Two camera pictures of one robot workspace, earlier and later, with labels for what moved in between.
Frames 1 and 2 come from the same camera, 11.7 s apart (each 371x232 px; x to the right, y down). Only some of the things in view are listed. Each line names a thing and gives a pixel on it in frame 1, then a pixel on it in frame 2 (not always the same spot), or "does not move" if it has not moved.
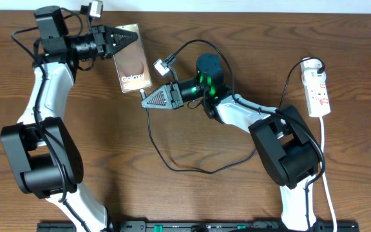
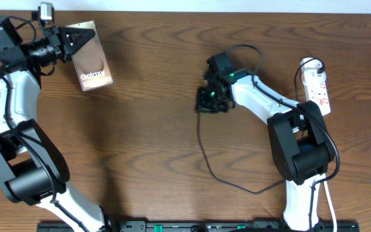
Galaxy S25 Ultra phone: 131,64 -> 91,61
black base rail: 203,226 does not move
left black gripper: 109,33 -> 62,48
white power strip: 315,86 does not move
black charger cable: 241,158 -> 218,174
